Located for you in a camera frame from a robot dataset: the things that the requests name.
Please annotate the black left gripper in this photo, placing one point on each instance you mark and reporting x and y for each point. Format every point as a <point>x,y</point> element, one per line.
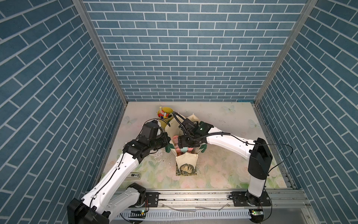
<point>166,142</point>

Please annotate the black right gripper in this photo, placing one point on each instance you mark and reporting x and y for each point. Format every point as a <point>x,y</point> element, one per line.
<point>182,143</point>

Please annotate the pink hourglass front lowest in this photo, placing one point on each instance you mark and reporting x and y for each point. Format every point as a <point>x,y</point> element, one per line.
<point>175,140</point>

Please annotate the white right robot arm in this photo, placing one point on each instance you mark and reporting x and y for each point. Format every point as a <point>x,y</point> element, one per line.
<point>257,152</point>

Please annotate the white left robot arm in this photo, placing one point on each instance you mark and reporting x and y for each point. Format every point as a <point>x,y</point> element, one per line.
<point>99,206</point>

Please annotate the yellow cup with markers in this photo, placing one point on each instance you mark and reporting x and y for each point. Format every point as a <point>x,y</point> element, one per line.
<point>165,113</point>

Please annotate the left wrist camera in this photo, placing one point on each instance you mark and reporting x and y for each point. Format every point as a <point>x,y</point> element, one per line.
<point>149,132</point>

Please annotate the aluminium rail base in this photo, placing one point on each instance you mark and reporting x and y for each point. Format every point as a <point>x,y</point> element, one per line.
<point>278,206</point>

